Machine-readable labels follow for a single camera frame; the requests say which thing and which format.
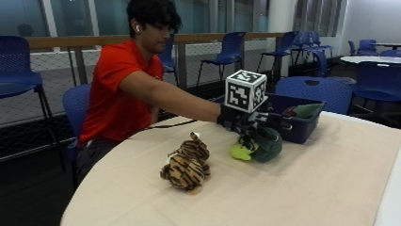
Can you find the beige tablecloth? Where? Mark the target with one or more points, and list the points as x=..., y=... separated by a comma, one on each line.
x=250, y=175

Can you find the dark blue plastic bin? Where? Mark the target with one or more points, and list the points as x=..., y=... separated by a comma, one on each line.
x=298, y=121

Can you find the the person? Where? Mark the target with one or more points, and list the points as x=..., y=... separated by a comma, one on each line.
x=116, y=94

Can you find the green turtle soft toy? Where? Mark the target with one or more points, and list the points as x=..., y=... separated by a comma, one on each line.
x=261, y=145

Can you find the green soft toy in bin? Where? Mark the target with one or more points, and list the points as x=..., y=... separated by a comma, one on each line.
x=302, y=110

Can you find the wooden railing with mesh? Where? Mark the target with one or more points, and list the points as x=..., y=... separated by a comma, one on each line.
x=82, y=56

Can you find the tiger soft toy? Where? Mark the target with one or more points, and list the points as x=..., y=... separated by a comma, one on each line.
x=186, y=166

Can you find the blue chair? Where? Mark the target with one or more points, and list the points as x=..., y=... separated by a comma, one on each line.
x=73, y=109
x=365, y=47
x=310, y=44
x=18, y=75
x=317, y=92
x=168, y=59
x=377, y=83
x=279, y=47
x=225, y=53

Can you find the white earbud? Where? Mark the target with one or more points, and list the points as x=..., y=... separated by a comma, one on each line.
x=136, y=28

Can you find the white marker cube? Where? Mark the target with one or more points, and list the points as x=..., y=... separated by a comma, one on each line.
x=245, y=91

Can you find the round white table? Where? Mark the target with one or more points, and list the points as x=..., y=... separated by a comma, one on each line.
x=371, y=59

